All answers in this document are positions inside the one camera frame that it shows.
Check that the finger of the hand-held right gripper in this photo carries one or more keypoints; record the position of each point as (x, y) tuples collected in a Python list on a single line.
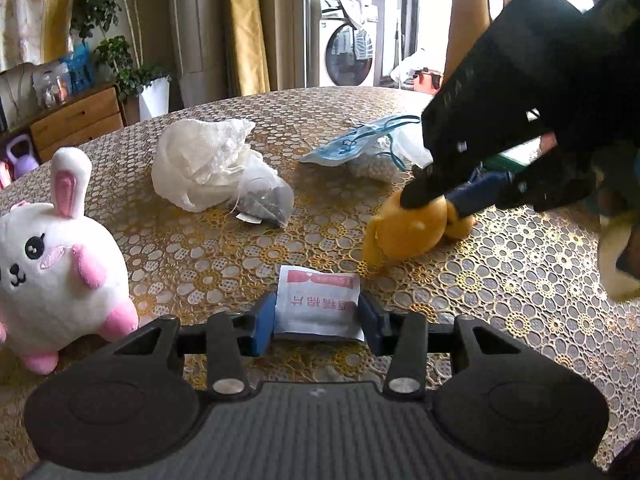
[(430, 185), (480, 195)]

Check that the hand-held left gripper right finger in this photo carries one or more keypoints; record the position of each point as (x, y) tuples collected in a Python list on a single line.
[(372, 327)]

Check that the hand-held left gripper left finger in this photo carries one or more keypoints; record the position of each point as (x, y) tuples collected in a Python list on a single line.
[(262, 325)]

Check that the yellow plush toy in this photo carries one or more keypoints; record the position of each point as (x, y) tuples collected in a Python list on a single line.
[(410, 235)]

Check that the white alcohol pad sachet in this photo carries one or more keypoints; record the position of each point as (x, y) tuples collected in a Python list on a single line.
[(315, 305)]

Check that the clear bag of cotton balls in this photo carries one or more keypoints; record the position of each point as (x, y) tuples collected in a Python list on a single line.
[(372, 167)]

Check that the brown leather chair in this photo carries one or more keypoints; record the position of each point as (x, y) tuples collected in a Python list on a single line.
[(470, 10)]

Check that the blue face mask packet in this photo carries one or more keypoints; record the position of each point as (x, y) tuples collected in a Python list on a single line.
[(340, 147)]

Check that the red basin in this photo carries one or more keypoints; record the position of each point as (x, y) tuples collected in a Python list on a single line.
[(425, 80)]

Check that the dark pyramid tea bag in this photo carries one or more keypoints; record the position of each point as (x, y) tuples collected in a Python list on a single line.
[(265, 202)]

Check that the white washing machine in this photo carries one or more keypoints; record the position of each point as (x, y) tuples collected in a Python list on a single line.
[(350, 55)]

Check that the white gauze cloth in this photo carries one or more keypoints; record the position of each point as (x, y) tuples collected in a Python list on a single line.
[(195, 160)]

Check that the white pink rabbit plush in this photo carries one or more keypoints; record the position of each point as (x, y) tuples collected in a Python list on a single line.
[(55, 270)]

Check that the yellow curtain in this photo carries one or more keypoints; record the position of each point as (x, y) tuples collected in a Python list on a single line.
[(247, 30)]

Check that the white square planter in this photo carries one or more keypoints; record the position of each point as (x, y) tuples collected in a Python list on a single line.
[(154, 100)]

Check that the wooden drawer cabinet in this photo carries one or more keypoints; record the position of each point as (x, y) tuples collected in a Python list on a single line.
[(75, 120)]

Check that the beige curtain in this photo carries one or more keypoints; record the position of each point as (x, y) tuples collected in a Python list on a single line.
[(197, 25)]

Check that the purple kettlebell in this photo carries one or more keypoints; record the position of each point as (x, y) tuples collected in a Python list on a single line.
[(22, 160)]

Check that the blue package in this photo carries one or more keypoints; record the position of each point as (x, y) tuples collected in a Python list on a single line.
[(82, 70)]

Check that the clear snack packet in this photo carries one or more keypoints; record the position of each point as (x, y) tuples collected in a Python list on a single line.
[(50, 87)]

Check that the green potted plant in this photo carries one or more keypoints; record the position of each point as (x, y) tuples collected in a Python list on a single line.
[(100, 10)]

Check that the pale printed curtain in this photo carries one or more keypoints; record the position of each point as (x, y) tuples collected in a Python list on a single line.
[(35, 5)]

